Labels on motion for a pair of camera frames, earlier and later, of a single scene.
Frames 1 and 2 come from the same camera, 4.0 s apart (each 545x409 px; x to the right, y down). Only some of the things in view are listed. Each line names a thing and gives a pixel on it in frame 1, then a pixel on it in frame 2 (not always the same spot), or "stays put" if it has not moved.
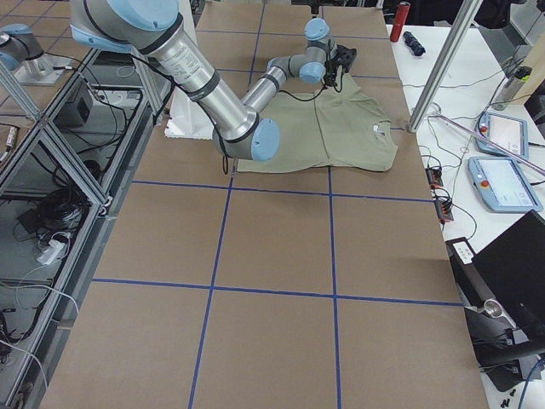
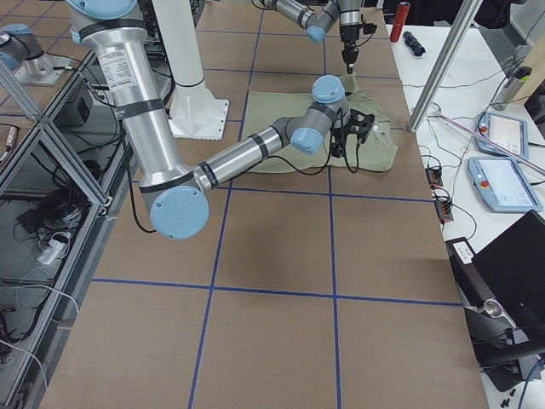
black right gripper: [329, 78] → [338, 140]
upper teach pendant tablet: [510, 134] stays put
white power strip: [50, 254] stays put
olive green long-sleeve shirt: [341, 127] stays put
